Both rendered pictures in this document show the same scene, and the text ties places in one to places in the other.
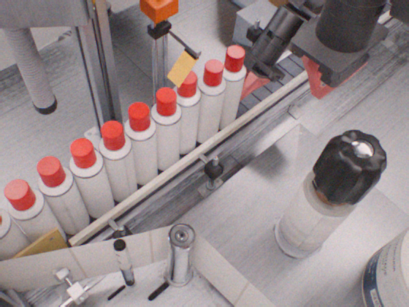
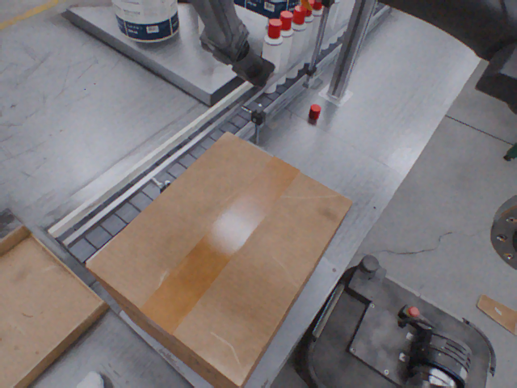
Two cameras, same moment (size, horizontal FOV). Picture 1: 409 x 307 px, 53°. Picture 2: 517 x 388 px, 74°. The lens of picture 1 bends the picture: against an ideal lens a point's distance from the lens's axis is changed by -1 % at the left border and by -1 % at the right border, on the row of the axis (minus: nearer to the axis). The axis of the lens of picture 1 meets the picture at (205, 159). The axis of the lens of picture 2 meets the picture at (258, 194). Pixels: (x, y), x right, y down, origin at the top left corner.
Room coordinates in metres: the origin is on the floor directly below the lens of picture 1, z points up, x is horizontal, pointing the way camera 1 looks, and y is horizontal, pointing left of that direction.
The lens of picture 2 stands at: (1.37, -0.14, 1.54)
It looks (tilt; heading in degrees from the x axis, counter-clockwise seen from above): 55 degrees down; 170
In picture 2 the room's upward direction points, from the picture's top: 8 degrees clockwise
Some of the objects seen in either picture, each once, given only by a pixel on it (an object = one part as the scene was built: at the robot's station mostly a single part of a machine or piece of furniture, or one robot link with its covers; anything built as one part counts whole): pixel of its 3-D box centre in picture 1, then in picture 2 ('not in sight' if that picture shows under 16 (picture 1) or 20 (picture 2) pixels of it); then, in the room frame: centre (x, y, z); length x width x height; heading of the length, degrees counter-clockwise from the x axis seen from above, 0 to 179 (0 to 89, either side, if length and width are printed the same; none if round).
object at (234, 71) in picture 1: (228, 90); (271, 58); (0.54, -0.02, 0.98); 0.05 x 0.05 x 0.20
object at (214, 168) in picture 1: (213, 172); not in sight; (0.41, -0.02, 0.89); 0.03 x 0.03 x 0.12; 50
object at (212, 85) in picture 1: (209, 104); (281, 50); (0.50, 0.01, 0.98); 0.05 x 0.05 x 0.20
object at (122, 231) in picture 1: (119, 233); not in sight; (0.25, 0.13, 0.89); 0.06 x 0.03 x 0.12; 50
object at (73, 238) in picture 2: not in sight; (249, 99); (0.67, -0.09, 0.96); 1.07 x 0.01 x 0.01; 140
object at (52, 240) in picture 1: (35, 257); not in sight; (0.17, 0.24, 0.94); 0.10 x 0.01 x 0.09; 140
